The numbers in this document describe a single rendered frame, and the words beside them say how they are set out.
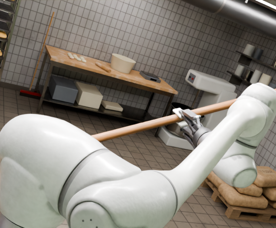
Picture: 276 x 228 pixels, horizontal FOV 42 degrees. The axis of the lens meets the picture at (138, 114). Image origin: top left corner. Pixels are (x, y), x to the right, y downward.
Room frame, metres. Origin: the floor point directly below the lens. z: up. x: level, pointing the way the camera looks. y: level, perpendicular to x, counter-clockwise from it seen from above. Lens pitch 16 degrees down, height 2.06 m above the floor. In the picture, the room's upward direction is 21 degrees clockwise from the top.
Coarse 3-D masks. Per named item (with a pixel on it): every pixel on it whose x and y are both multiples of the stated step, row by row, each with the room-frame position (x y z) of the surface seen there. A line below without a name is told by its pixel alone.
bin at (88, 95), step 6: (78, 84) 5.81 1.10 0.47; (84, 84) 5.95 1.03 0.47; (78, 90) 5.69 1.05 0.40; (84, 90) 5.58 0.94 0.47; (90, 90) 5.72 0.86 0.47; (96, 90) 5.85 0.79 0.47; (78, 96) 5.61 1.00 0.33; (84, 96) 5.53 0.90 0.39; (90, 96) 5.58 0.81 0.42; (96, 96) 5.62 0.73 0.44; (102, 96) 5.67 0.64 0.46; (78, 102) 5.53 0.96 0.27; (84, 102) 5.55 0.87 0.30; (90, 102) 5.60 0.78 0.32; (96, 102) 5.64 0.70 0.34; (96, 108) 5.66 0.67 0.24
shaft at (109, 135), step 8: (216, 104) 1.34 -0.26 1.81; (224, 104) 1.35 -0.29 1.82; (200, 112) 1.31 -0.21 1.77; (208, 112) 1.32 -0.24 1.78; (152, 120) 1.24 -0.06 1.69; (160, 120) 1.25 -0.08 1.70; (168, 120) 1.26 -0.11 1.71; (176, 120) 1.27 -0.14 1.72; (120, 128) 1.19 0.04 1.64; (128, 128) 1.20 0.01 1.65; (136, 128) 1.21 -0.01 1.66; (144, 128) 1.22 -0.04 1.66; (96, 136) 1.15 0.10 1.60; (104, 136) 1.16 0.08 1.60; (112, 136) 1.17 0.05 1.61; (120, 136) 1.18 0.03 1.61
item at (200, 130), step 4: (196, 124) 1.15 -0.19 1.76; (200, 124) 1.15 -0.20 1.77; (196, 128) 1.14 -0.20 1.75; (200, 128) 1.13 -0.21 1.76; (204, 128) 1.12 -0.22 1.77; (208, 128) 1.13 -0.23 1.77; (196, 132) 1.12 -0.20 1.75; (200, 132) 1.11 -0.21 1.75; (204, 132) 1.10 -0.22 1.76; (196, 136) 1.11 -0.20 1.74; (200, 136) 1.10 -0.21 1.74; (192, 140) 1.12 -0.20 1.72; (196, 140) 1.10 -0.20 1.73; (196, 144) 1.09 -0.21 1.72
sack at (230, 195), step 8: (224, 184) 4.44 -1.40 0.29; (224, 192) 4.31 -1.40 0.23; (232, 192) 4.28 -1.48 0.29; (232, 200) 4.17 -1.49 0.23; (240, 200) 4.21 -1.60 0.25; (248, 200) 4.27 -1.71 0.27; (256, 200) 4.32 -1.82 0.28; (264, 200) 4.39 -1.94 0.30; (256, 208) 4.36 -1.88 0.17; (264, 208) 4.39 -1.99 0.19
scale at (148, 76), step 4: (140, 72) 6.34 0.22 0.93; (144, 72) 6.29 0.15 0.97; (148, 72) 6.44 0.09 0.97; (144, 76) 6.15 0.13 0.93; (148, 76) 6.14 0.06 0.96; (152, 76) 6.23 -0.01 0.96; (156, 76) 6.33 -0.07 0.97; (152, 80) 6.15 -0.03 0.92; (156, 80) 6.18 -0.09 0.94; (160, 80) 6.23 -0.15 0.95
